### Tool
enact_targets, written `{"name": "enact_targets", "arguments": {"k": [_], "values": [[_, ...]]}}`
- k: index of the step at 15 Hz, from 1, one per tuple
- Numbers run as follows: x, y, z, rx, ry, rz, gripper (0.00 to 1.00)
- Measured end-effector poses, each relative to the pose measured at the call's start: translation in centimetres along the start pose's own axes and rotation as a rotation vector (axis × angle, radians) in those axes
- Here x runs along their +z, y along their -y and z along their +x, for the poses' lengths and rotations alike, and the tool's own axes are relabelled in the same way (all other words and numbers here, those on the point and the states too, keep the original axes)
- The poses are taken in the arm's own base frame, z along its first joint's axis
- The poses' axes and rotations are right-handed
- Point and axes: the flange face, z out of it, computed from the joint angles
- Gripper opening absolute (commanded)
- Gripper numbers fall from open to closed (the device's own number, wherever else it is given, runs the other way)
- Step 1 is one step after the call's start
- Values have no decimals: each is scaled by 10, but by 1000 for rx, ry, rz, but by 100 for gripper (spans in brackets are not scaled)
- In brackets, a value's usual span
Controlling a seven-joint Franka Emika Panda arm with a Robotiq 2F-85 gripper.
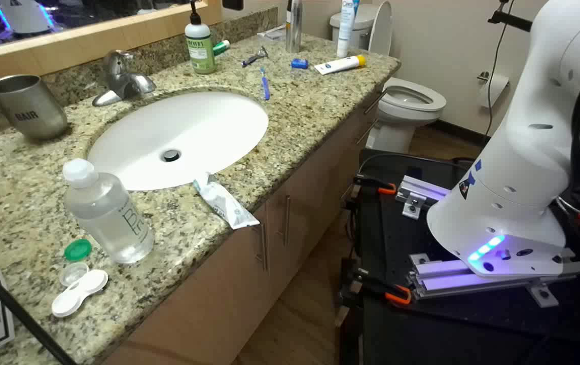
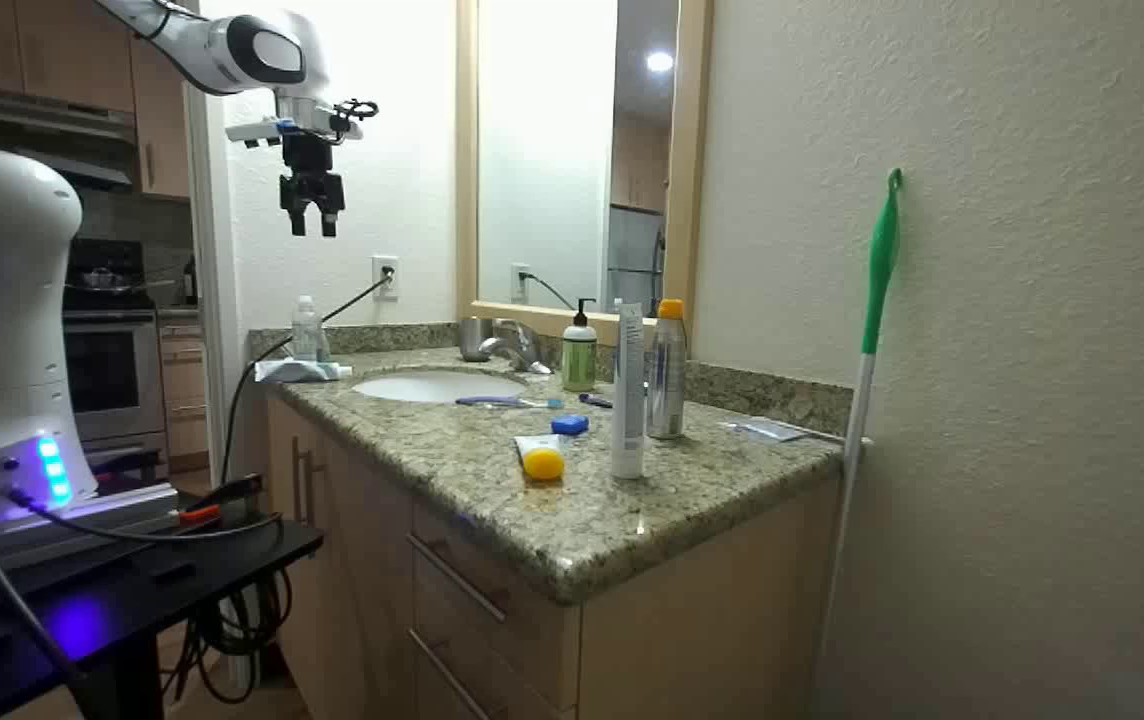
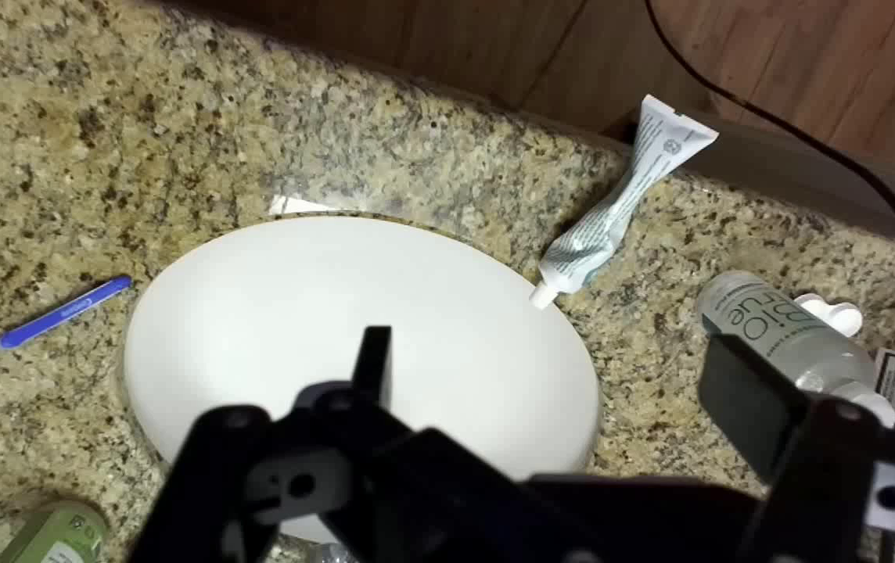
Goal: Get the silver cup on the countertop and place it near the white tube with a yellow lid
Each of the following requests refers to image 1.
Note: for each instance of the silver metal cup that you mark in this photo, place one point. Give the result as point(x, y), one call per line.
point(31, 109)

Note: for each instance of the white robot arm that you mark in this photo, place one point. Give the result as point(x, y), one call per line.
point(497, 217)

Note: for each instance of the squeezed toothpaste tube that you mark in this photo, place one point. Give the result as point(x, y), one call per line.
point(224, 203)

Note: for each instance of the white tube yellow cap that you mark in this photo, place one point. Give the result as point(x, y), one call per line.
point(342, 63)

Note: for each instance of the tall white tube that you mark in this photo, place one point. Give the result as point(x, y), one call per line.
point(344, 25)

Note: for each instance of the blue toothbrush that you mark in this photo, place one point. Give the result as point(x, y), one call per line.
point(264, 84)

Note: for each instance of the blue bottle cap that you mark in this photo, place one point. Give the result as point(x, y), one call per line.
point(299, 63)

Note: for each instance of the white oval sink basin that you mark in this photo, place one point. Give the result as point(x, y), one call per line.
point(170, 141)

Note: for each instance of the black razor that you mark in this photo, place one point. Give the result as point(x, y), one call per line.
point(261, 54)

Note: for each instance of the white toilet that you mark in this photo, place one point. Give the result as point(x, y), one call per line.
point(403, 106)

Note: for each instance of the wooden vanity cabinet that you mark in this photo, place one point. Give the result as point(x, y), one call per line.
point(295, 184)

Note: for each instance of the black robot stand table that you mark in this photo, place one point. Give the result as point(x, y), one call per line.
point(497, 327)

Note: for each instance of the orange black clamp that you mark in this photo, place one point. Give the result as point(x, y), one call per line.
point(393, 294)

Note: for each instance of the green soap pump bottle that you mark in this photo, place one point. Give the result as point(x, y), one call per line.
point(198, 43)

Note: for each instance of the clear plastic bottle white cap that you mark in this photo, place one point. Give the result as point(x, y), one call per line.
point(105, 211)

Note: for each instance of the chrome faucet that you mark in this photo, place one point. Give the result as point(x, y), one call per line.
point(122, 84)

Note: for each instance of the green cap small container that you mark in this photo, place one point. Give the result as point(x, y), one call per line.
point(76, 260)

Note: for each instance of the white contact lens case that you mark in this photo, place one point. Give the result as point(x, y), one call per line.
point(71, 298)

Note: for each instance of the wooden framed mirror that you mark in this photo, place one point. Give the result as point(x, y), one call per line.
point(54, 51)

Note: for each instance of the black camera pole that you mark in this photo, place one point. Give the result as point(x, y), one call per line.
point(34, 329)

